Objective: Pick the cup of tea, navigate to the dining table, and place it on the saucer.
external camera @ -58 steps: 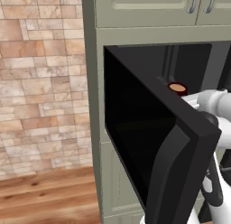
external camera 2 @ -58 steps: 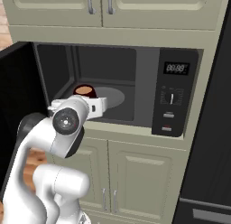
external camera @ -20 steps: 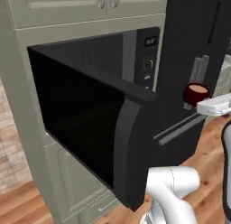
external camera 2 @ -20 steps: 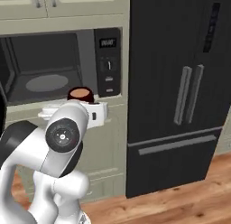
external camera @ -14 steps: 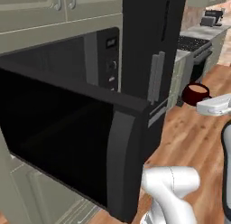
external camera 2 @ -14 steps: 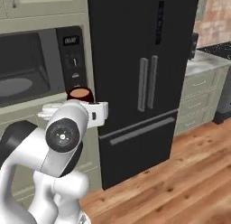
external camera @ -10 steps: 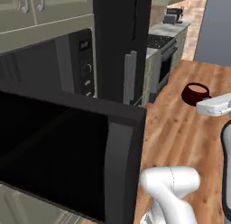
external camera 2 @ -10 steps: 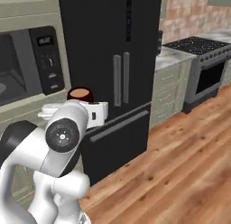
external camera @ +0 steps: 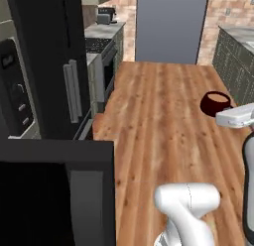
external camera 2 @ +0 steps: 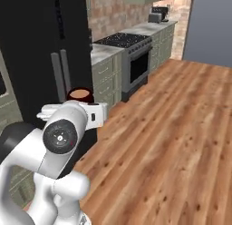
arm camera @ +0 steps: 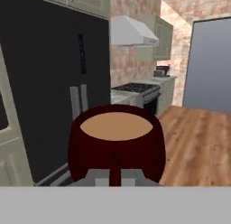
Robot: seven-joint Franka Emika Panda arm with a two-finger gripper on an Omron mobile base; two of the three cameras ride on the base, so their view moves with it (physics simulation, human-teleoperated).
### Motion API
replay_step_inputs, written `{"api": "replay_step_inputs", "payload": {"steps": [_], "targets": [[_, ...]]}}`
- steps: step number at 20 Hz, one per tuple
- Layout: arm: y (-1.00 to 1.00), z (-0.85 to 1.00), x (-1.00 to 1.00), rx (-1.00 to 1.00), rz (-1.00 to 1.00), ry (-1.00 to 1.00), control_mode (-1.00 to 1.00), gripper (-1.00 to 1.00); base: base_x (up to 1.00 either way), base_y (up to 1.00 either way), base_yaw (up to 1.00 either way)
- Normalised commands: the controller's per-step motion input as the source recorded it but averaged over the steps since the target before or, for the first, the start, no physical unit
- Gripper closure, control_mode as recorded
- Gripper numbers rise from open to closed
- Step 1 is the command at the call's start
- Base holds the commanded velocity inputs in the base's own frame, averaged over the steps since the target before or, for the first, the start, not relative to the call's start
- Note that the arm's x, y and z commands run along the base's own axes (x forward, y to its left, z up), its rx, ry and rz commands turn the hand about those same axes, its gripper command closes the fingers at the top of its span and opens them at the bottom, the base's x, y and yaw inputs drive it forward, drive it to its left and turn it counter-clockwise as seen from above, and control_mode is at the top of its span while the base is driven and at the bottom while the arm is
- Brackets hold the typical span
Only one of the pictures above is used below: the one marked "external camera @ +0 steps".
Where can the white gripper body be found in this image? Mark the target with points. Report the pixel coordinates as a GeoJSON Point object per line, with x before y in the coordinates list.
{"type": "Point", "coordinates": [235, 116]}

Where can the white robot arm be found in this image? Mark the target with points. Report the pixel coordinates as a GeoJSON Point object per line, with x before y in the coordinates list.
{"type": "Point", "coordinates": [185, 203]}

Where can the dark red cup of tea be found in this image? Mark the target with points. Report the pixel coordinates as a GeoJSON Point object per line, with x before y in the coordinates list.
{"type": "Point", "coordinates": [210, 106]}

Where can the green cabinet run with worktop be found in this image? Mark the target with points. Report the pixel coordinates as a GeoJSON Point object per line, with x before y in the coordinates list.
{"type": "Point", "coordinates": [114, 31]}
{"type": "Point", "coordinates": [233, 68]}

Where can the grey blue door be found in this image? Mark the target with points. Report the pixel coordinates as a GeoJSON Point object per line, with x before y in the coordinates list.
{"type": "Point", "coordinates": [170, 26]}

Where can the black stove with oven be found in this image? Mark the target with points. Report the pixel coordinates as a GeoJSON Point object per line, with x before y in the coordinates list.
{"type": "Point", "coordinates": [107, 61]}

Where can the pale grey dishwasher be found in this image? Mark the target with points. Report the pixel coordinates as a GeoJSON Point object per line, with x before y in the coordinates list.
{"type": "Point", "coordinates": [96, 81]}

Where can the black coffee machine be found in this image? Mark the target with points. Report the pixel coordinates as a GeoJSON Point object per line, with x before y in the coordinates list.
{"type": "Point", "coordinates": [111, 13]}

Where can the grey toaster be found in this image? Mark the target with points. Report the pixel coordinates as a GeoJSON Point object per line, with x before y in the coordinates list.
{"type": "Point", "coordinates": [103, 19]}

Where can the black fridge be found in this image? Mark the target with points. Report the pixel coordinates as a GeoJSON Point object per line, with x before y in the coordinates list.
{"type": "Point", "coordinates": [46, 41]}

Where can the black microwave oven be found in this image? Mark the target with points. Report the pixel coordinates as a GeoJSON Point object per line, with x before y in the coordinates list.
{"type": "Point", "coordinates": [39, 190]}

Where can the grey wall socket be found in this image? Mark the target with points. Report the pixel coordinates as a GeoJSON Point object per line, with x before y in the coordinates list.
{"type": "Point", "coordinates": [228, 12]}

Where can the black wall oven panel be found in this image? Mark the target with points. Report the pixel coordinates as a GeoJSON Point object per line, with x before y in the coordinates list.
{"type": "Point", "coordinates": [15, 91]}

